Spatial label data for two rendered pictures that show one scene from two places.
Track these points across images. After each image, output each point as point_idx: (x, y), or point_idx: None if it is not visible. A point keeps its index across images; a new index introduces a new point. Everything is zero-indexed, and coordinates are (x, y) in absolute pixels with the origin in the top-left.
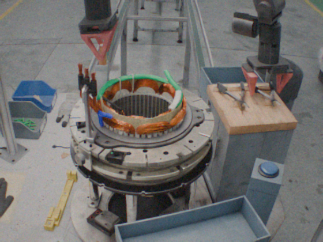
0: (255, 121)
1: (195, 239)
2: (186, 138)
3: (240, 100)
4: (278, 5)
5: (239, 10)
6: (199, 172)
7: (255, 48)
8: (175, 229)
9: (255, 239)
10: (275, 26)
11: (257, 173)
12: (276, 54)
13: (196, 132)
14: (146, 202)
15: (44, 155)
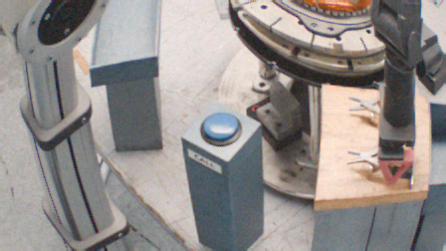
0: (331, 126)
1: (134, 26)
2: (271, 4)
3: (365, 102)
4: (378, 20)
5: (425, 26)
6: (256, 50)
7: None
8: (156, 11)
9: (92, 53)
10: (384, 53)
11: (220, 112)
12: (384, 100)
13: (284, 16)
14: None
15: (431, 21)
